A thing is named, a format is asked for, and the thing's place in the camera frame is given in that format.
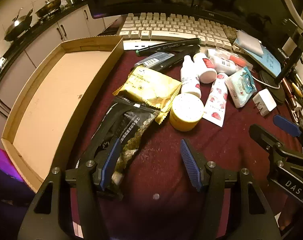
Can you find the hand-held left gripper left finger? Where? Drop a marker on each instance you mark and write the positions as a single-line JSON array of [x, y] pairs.
[[111, 165]]

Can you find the beige computer keyboard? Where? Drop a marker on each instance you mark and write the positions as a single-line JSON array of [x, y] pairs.
[[179, 27]]

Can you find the green-capped black marker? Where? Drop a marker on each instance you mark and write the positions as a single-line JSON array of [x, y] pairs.
[[166, 46]]

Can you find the white sponge block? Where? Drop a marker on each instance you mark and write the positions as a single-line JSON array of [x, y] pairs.
[[249, 42]]

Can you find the white tube orange cap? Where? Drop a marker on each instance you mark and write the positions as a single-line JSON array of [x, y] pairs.
[[216, 52]]

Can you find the steel wok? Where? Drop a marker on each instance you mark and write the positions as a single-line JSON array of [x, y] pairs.
[[16, 27]]

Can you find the white dropper bottle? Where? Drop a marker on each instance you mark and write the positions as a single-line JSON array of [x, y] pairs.
[[189, 80]]

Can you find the white bottle red label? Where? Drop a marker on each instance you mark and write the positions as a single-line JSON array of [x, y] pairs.
[[206, 72]]

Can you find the black round stand base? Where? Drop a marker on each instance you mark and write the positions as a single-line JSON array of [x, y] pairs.
[[277, 93]]

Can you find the black snack packet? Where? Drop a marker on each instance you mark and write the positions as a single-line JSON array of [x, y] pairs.
[[126, 122]]

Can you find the white charger plug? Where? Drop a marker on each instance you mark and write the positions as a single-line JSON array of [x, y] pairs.
[[265, 101]]

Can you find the black kitchen counter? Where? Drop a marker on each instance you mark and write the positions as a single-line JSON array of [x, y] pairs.
[[6, 52]]

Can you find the row of pens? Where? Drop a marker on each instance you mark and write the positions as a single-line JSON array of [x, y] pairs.
[[295, 92]]

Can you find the yellow snack packet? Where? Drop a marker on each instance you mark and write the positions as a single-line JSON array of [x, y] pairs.
[[146, 85]]

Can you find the yellow round jar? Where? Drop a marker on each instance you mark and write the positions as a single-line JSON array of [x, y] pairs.
[[186, 110]]

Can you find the heart-print hand cream tube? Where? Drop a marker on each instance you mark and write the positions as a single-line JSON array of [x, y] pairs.
[[216, 100]]

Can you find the blue cartoon tissue pack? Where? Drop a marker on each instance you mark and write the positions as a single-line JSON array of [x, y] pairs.
[[241, 87]]

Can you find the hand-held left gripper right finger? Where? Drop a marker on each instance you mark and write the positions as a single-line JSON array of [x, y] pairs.
[[190, 165]]

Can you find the white lower cabinets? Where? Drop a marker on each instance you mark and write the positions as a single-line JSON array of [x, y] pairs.
[[49, 37]]

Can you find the shallow cardboard box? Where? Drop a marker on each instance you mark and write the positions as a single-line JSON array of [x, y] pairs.
[[54, 105]]

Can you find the blue notebook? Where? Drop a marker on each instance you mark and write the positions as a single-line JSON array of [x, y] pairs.
[[269, 62]]

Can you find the red tube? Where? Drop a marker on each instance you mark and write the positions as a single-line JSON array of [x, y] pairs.
[[239, 60]]

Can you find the purple cloth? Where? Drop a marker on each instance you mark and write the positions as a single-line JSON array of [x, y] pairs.
[[4, 162]]

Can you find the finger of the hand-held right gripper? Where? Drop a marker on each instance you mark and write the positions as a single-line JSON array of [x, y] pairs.
[[285, 125], [264, 135]]

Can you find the lidded frying pan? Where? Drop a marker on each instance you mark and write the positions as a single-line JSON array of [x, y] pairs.
[[49, 6]]

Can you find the white bottle blue print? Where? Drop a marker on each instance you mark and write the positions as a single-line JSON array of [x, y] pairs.
[[224, 65]]

